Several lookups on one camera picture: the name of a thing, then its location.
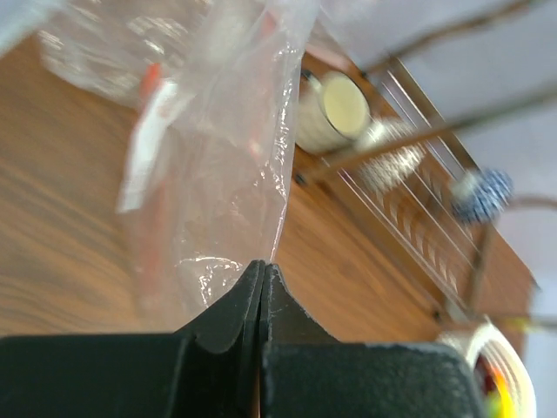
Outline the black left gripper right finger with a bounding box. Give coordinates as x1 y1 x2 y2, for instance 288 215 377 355
260 265 486 417

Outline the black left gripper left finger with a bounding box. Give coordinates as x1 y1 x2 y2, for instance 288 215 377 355
1 261 265 417

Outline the white perforated plastic basket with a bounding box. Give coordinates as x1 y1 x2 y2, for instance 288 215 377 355
437 322 537 418

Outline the steel two-tier dish rack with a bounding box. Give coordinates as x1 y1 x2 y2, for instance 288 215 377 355
299 0 557 323

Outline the blue white patterned bowl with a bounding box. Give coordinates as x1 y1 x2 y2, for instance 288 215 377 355
449 169 513 224

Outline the cream enamel mug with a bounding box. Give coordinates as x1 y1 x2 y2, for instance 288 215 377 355
296 70 371 155

